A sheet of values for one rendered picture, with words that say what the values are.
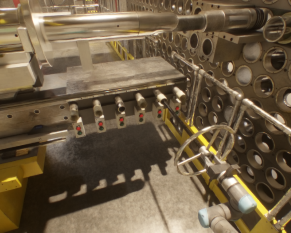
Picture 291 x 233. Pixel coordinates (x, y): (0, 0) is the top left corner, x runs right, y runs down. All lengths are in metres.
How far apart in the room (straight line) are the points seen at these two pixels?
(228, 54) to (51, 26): 1.85
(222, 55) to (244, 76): 0.47
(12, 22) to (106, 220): 1.53
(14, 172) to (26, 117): 0.40
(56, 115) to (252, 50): 2.21
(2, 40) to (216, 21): 1.52
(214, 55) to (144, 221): 1.82
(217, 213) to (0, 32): 1.29
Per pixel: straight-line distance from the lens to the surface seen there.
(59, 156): 2.37
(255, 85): 2.39
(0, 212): 1.83
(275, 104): 2.25
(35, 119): 1.62
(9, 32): 1.13
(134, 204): 1.83
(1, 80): 1.45
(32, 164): 1.59
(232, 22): 1.94
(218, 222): 0.92
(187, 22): 1.70
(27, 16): 1.01
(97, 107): 1.36
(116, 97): 1.46
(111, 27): 1.13
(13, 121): 1.66
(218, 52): 2.27
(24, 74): 1.40
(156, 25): 1.21
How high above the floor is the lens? 1.63
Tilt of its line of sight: 37 degrees down
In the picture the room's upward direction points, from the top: straight up
